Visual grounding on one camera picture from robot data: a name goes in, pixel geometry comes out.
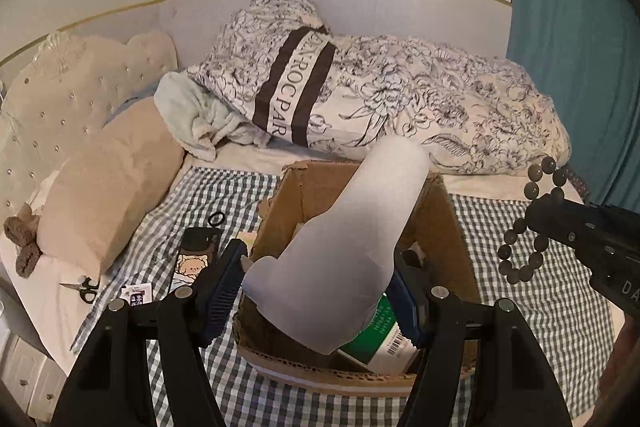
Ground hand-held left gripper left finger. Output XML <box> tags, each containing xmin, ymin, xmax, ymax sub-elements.
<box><xmin>50</xmin><ymin>238</ymin><xmax>249</xmax><ymax>427</ymax></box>

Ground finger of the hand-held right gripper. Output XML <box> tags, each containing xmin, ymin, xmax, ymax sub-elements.
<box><xmin>529</xmin><ymin>199</ymin><xmax>583</xmax><ymax>249</ymax></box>

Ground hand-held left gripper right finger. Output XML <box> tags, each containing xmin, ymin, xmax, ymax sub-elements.
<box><xmin>387</xmin><ymin>252</ymin><xmax>573</xmax><ymax>427</ymax></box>

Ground green and white carton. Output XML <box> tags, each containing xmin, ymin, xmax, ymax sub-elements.
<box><xmin>337</xmin><ymin>292</ymin><xmax>426</xmax><ymax>375</ymax></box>

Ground dark bead bracelet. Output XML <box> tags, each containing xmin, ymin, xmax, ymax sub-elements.
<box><xmin>497</xmin><ymin>157</ymin><xmax>568</xmax><ymax>285</ymax></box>

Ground brown cardboard box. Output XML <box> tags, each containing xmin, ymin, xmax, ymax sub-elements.
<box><xmin>232</xmin><ymin>159</ymin><xmax>483</xmax><ymax>395</ymax></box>

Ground long white strip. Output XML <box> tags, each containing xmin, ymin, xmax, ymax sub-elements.
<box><xmin>243</xmin><ymin>139</ymin><xmax>431</xmax><ymax>356</ymax></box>

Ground black bear print case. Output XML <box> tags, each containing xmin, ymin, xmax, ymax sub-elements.
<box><xmin>167</xmin><ymin>227</ymin><xmax>223</xmax><ymax>295</ymax></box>

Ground small white and blue sachet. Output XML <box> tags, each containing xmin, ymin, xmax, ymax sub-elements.
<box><xmin>120</xmin><ymin>284</ymin><xmax>152</xmax><ymax>308</ymax></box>

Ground green checked cloth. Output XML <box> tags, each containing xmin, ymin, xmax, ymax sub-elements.
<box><xmin>70</xmin><ymin>167</ymin><xmax>616</xmax><ymax>427</ymax></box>

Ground plain beige pillow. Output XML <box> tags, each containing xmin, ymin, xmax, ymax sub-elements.
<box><xmin>37</xmin><ymin>98</ymin><xmax>186</xmax><ymax>277</ymax></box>

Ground floral duvet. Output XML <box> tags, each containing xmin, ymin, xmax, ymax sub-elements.
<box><xmin>307</xmin><ymin>34</ymin><xmax>572</xmax><ymax>178</ymax></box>

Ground light green fleece blanket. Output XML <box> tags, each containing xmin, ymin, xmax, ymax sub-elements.
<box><xmin>154</xmin><ymin>71</ymin><xmax>271</xmax><ymax>162</ymax></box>

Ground teal curtain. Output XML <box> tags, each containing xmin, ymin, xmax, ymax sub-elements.
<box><xmin>504</xmin><ymin>0</ymin><xmax>640</xmax><ymax>212</ymax></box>

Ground brown plush toy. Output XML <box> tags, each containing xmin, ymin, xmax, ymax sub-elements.
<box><xmin>4</xmin><ymin>203</ymin><xmax>42</xmax><ymax>279</ymax></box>

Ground white panelled furniture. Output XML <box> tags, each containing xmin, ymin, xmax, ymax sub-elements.
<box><xmin>0</xmin><ymin>332</ymin><xmax>68</xmax><ymax>423</ymax></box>

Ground floral pillow with brown stripes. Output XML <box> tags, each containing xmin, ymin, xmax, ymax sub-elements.
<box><xmin>187</xmin><ymin>0</ymin><xmax>338</xmax><ymax>152</ymax></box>

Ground black handled scissors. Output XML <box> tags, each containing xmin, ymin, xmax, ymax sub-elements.
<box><xmin>59</xmin><ymin>276</ymin><xmax>100</xmax><ymax>304</ymax></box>

